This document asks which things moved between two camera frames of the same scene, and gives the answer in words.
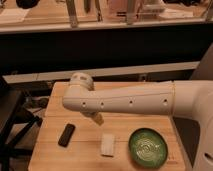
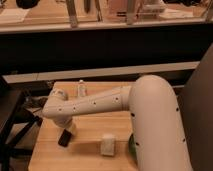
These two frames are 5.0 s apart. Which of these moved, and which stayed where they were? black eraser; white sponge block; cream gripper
Moved: cream gripper
Stayed: black eraser; white sponge block
